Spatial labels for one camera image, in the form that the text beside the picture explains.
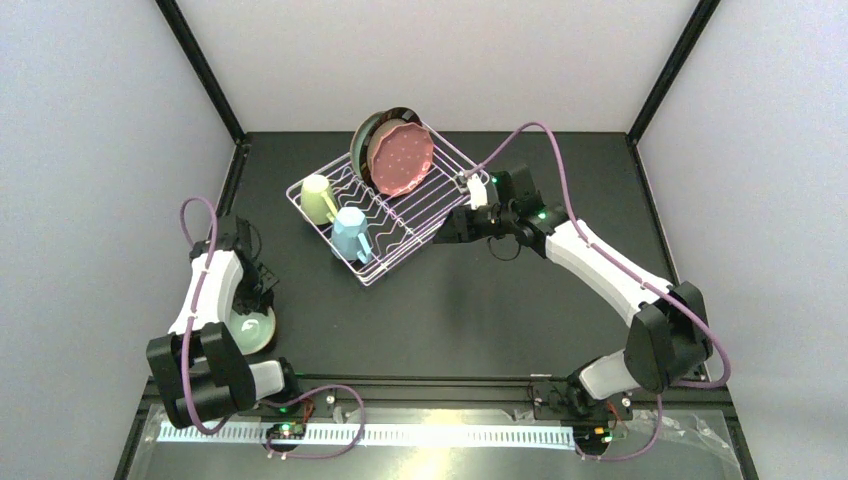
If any mint green brown bowl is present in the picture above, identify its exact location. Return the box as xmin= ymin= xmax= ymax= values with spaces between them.
xmin=227 ymin=307 xmax=276 ymax=355

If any green ceramic mug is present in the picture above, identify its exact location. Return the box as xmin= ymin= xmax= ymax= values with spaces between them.
xmin=300 ymin=174 xmax=338 ymax=225

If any blue ceramic mug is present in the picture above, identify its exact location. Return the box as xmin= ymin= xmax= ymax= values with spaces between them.
xmin=331 ymin=206 xmax=373 ymax=264

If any pink polka dot plate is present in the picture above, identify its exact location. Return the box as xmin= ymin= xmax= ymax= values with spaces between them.
xmin=366 ymin=119 xmax=434 ymax=197

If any white wire dish rack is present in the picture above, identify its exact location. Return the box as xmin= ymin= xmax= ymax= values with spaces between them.
xmin=313 ymin=128 xmax=476 ymax=286

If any mint green flower plate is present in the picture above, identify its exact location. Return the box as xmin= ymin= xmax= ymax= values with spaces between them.
xmin=349 ymin=111 xmax=383 ymax=183

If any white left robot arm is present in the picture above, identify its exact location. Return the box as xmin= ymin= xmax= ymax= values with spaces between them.
xmin=146 ymin=215 xmax=302 ymax=428

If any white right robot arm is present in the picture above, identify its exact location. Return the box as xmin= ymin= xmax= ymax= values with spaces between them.
xmin=433 ymin=165 xmax=713 ymax=413

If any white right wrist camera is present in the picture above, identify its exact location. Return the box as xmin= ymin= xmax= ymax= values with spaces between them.
xmin=463 ymin=173 xmax=490 ymax=210

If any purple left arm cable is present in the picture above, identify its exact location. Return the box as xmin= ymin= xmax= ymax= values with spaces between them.
xmin=178 ymin=196 xmax=367 ymax=462

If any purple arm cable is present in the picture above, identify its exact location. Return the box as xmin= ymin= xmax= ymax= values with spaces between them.
xmin=463 ymin=121 xmax=733 ymax=463
xmin=178 ymin=196 xmax=367 ymax=462

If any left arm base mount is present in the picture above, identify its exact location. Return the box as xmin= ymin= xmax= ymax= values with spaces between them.
xmin=257 ymin=384 xmax=346 ymax=460

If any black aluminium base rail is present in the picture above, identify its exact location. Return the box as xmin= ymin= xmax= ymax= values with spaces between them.
xmin=114 ymin=373 xmax=759 ymax=479

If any white slotted cable duct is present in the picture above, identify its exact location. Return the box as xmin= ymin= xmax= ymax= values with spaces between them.
xmin=156 ymin=421 xmax=575 ymax=451

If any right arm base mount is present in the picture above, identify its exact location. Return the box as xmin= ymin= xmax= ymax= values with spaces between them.
xmin=526 ymin=378 xmax=633 ymax=456

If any black left frame post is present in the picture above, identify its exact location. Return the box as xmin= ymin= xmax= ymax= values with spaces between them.
xmin=155 ymin=0 xmax=246 ymax=144

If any black frame post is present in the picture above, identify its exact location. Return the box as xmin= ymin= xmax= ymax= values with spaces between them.
xmin=155 ymin=0 xmax=246 ymax=144
xmin=627 ymin=0 xmax=721 ymax=145

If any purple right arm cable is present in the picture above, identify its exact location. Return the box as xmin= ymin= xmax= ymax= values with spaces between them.
xmin=463 ymin=121 xmax=733 ymax=463

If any black right frame post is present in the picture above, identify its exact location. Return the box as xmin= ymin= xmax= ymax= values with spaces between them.
xmin=627 ymin=0 xmax=721 ymax=145

